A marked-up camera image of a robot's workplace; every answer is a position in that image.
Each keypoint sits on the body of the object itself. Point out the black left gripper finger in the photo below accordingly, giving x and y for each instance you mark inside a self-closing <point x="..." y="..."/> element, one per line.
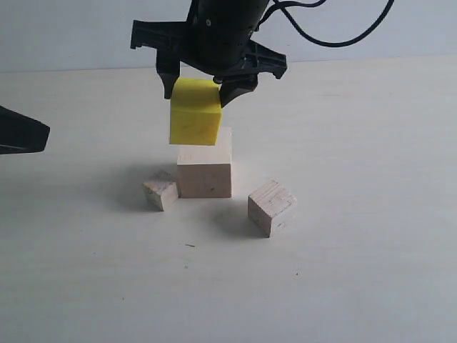
<point x="21" y="134"/>

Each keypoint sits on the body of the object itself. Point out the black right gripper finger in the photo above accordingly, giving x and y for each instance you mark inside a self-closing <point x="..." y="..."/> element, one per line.
<point x="233" y="86"/>
<point x="169" y="82"/>

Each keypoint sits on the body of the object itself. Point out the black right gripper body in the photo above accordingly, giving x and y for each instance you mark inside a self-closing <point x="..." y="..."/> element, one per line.
<point x="215" y="38"/>

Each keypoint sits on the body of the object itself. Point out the yellow cube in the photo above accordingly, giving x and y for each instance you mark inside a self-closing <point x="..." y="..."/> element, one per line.
<point x="195" y="112"/>

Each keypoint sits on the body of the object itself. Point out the large wooden cube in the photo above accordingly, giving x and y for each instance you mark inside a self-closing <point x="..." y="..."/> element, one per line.
<point x="206" y="171"/>

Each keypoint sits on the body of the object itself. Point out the medium wooden cube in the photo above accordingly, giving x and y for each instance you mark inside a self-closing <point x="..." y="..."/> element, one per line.
<point x="271" y="207"/>

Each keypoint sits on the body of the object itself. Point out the small wooden cube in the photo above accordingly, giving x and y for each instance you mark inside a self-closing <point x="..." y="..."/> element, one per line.
<point x="161" y="190"/>

